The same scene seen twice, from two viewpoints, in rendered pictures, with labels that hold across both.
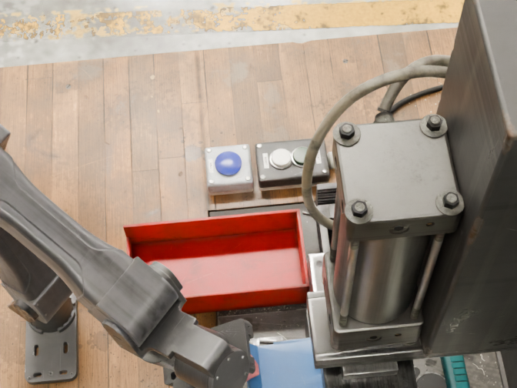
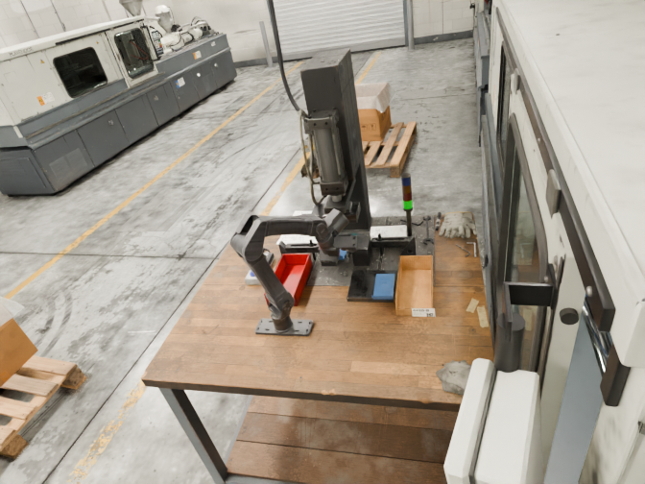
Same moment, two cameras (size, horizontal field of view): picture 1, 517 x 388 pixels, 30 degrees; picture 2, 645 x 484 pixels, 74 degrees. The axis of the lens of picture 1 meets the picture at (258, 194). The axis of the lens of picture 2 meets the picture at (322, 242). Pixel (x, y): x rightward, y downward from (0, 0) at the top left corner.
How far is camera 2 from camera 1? 1.28 m
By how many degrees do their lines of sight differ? 51
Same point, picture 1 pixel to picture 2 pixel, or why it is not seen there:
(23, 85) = (178, 334)
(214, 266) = (289, 283)
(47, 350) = (298, 327)
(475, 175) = (334, 94)
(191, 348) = (332, 216)
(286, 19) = not seen: hidden behind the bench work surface
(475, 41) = (311, 74)
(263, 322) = (314, 275)
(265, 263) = (294, 272)
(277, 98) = (235, 266)
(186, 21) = (126, 409)
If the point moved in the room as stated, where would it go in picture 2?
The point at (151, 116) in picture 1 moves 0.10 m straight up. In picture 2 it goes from (220, 298) to (212, 278)
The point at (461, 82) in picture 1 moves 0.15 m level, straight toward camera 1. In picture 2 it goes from (314, 90) to (350, 91)
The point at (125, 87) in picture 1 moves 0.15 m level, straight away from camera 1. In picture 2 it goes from (202, 304) to (166, 308)
